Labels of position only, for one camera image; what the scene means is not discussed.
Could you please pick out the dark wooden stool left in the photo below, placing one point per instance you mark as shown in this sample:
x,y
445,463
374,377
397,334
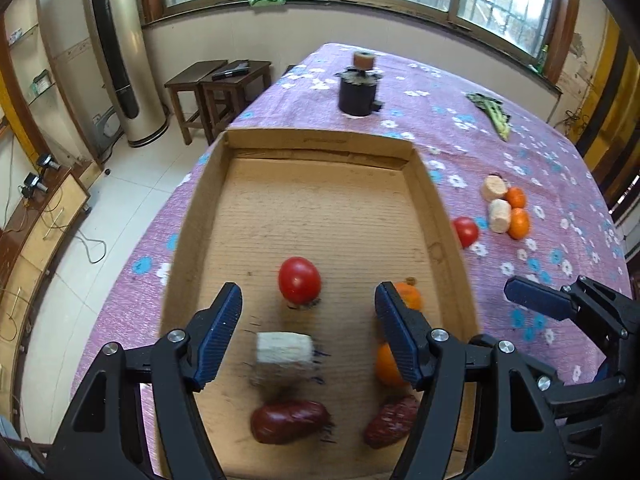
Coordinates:
x,y
190,81

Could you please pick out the large white yam chunk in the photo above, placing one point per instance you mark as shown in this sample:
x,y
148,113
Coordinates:
x,y
283,358

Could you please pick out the purple floral tablecloth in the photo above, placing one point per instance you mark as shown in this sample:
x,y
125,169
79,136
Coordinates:
x,y
571,232

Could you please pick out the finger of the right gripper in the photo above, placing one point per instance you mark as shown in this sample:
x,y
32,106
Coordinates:
x,y
539,298

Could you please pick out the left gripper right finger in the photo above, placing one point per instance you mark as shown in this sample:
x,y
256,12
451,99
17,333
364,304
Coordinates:
x,y
512,432

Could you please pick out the wrinkled red date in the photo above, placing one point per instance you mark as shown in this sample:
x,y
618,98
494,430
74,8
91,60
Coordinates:
x,y
393,422

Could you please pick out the round white yam chunk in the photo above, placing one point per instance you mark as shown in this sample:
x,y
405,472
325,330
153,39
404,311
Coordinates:
x,y
493,188

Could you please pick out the black remote control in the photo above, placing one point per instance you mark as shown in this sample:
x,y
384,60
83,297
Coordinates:
x,y
240,69

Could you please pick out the dark wooden stool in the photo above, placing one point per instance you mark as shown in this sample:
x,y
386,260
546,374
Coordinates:
x,y
190,81
226,99

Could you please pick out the wall shelf unit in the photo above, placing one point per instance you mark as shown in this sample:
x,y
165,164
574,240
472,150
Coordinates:
x,y
28,91

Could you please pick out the red tomato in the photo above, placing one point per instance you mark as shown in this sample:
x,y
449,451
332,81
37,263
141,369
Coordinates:
x,y
299,281
467,231

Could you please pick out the large smooth red date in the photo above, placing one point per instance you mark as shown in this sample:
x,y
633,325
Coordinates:
x,y
284,422

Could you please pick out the wooden tv cabinet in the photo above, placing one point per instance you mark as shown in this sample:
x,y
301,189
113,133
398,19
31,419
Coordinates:
x,y
33,236

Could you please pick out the shallow cardboard tray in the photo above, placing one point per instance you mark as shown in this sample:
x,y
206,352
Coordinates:
x,y
307,223

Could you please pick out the black cylinder device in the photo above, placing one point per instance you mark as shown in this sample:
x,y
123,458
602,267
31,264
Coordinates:
x,y
359,86

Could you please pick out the orange tangerine cluster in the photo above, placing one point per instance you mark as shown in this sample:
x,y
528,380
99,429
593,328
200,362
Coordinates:
x,y
515,197
520,224

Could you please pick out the tall standing air conditioner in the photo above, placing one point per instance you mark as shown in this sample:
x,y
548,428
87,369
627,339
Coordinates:
x,y
117,39

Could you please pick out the green cloth on sill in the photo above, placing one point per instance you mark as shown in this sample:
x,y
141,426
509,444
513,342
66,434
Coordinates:
x,y
263,3

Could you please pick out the green bottle on sill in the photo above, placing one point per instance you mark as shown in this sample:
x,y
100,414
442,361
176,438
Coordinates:
x,y
542,59

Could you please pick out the green leafy vegetable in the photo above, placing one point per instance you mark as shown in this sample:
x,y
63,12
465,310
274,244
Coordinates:
x,y
494,111

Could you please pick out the dark wooden stool right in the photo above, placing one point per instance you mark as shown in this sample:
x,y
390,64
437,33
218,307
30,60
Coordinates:
x,y
226,99

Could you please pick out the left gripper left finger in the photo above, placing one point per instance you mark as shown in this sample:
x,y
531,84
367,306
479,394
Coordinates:
x,y
132,399

